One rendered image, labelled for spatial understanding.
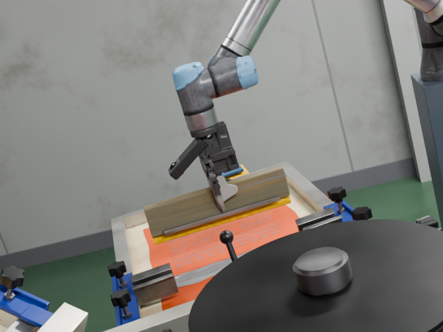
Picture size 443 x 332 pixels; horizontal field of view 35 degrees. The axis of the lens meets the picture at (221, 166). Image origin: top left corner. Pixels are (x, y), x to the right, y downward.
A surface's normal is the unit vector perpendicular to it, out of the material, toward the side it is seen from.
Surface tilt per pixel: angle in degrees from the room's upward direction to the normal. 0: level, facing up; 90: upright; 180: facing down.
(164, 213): 88
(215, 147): 90
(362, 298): 0
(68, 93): 90
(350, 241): 0
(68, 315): 32
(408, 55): 90
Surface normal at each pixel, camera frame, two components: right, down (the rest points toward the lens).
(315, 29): -0.07, 0.32
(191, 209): 0.18, 0.22
